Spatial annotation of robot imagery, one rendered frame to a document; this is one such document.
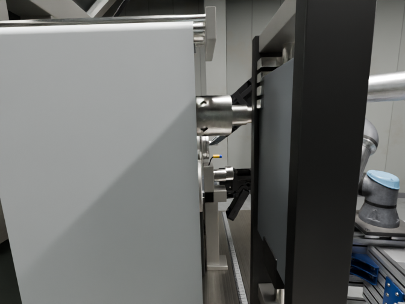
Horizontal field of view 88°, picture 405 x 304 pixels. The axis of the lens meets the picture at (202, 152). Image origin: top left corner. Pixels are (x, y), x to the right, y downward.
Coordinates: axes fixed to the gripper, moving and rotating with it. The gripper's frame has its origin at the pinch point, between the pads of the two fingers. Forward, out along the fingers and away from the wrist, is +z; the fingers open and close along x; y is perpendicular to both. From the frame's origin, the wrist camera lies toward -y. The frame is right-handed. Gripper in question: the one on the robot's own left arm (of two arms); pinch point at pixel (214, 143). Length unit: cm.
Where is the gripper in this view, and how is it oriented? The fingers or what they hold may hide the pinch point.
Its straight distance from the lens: 61.7
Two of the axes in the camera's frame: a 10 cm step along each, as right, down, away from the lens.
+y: -6.7, -7.4, -1.3
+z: -7.5, 6.6, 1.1
